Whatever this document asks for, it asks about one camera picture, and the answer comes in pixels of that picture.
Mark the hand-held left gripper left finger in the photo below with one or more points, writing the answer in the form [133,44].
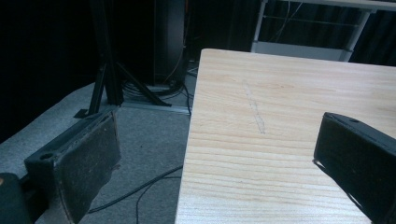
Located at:
[84,168]

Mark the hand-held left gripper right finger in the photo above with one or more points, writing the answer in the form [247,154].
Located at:
[358,161]

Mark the black metal stand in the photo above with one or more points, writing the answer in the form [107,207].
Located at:
[107,62]

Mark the dark curtain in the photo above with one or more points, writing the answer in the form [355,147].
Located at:
[43,56]

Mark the white metal rack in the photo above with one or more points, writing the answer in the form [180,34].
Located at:
[306,46]

